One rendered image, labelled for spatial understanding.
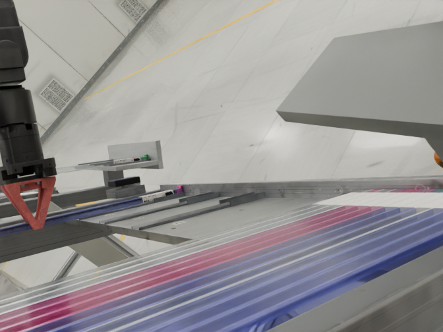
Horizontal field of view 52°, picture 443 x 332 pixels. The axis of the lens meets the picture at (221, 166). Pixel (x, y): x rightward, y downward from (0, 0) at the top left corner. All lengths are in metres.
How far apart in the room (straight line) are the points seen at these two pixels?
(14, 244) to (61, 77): 7.98
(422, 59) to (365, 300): 0.72
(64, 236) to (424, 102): 0.63
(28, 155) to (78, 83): 8.11
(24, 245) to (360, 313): 0.68
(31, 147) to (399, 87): 0.61
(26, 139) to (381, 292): 0.58
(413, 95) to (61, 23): 8.42
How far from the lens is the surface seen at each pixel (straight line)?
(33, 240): 0.82
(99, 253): 1.16
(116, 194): 0.86
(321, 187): 0.55
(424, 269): 0.24
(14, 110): 0.71
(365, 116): 0.85
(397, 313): 0.21
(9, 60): 0.69
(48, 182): 0.71
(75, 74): 8.83
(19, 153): 0.70
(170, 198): 0.80
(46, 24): 8.93
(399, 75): 0.89
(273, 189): 0.62
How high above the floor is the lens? 1.05
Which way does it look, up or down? 25 degrees down
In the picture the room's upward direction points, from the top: 47 degrees counter-clockwise
